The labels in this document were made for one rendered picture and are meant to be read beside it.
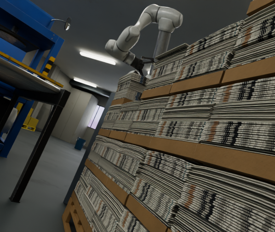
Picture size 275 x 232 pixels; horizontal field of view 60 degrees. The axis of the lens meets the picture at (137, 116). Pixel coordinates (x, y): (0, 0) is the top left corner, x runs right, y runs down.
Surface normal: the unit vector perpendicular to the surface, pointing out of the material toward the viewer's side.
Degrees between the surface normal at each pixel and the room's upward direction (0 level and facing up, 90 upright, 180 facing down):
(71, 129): 90
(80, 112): 90
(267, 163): 92
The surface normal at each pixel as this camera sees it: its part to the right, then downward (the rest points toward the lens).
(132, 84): 0.37, -0.01
